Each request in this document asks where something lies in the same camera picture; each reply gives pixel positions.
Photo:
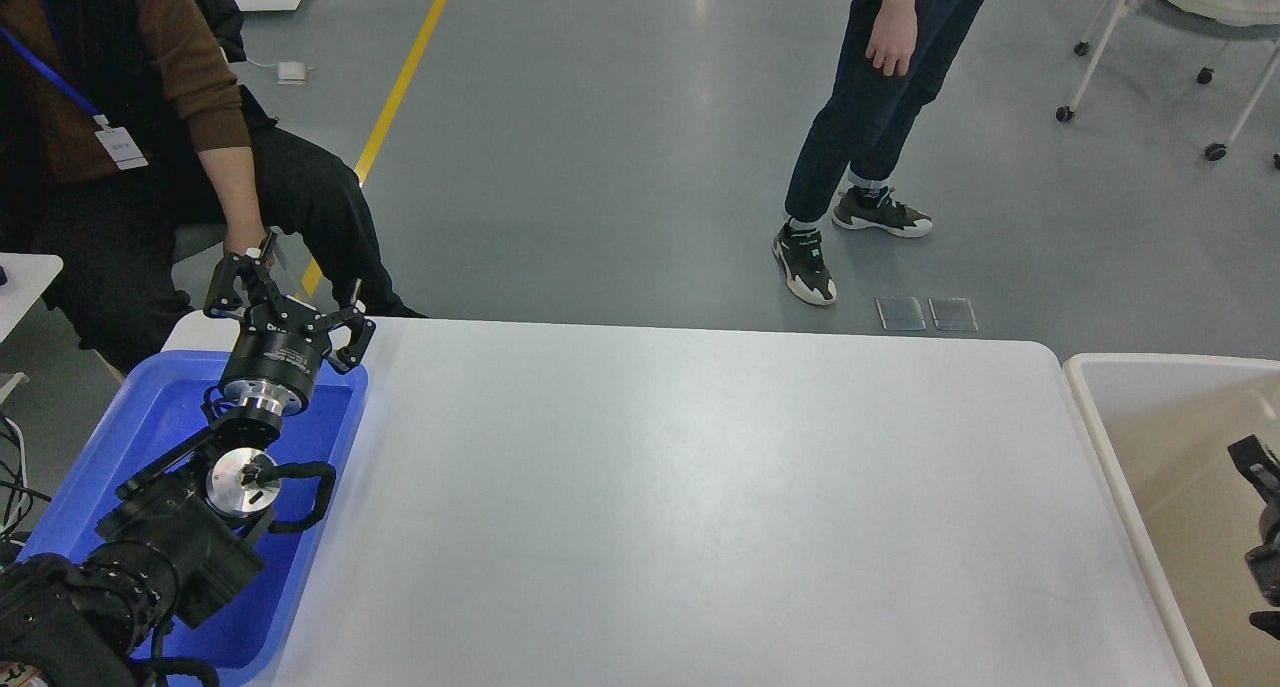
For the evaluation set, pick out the white rolling chair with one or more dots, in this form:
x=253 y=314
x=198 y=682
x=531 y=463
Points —
x=1226 y=21

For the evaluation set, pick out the beige plastic bin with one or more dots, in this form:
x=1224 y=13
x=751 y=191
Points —
x=1161 y=425

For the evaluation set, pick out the seated person brown sweater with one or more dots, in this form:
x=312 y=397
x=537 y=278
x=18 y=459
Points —
x=122 y=122

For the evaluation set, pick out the left metal floor plate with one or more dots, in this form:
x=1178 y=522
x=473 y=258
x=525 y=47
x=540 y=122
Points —
x=901 y=314

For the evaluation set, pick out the metal floor plate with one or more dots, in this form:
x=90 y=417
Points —
x=953 y=314
x=901 y=314

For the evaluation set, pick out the white side table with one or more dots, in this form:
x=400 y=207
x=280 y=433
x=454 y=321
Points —
x=27 y=278

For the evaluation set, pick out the right metal floor plate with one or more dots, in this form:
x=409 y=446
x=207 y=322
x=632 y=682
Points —
x=953 y=314

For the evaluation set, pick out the standing person dark jeans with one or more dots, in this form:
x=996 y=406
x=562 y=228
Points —
x=894 y=59

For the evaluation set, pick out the white power adapter on floor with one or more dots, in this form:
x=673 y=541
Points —
x=291 y=73

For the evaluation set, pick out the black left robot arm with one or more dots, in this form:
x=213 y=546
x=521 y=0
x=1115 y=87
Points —
x=180 y=544

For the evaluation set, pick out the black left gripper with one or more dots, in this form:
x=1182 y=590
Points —
x=279 y=348

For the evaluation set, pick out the blue plastic bin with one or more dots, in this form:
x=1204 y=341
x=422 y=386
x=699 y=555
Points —
x=158 y=406

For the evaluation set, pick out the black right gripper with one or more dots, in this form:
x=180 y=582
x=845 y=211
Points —
x=1256 y=463

